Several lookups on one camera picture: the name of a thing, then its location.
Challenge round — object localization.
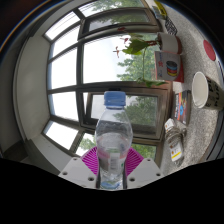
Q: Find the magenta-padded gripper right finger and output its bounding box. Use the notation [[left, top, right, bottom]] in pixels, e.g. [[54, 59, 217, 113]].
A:
[[123, 146, 165, 190]]

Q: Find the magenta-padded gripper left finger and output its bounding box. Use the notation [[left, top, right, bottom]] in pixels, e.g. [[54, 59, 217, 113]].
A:
[[58, 146, 101, 190]]

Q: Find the clear blue-capped water bottle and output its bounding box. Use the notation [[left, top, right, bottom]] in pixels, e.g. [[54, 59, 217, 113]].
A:
[[94, 90, 134, 191]]

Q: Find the dark colourful book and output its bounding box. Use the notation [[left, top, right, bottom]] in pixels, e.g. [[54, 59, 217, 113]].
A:
[[171, 89, 193, 127]]

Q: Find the white mug with black lettering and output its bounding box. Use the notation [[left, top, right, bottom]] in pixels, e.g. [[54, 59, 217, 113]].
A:
[[191, 70, 224, 111]]

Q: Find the potted plant in white pot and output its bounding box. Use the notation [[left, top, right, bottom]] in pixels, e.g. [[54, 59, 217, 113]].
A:
[[112, 31, 184, 89]]

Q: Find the flat round red coaster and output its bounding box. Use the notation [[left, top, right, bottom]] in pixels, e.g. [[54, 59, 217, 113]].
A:
[[202, 39, 218, 62]]

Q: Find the black grid plate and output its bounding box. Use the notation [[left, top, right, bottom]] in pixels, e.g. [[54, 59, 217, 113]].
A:
[[163, 15, 179, 37]]

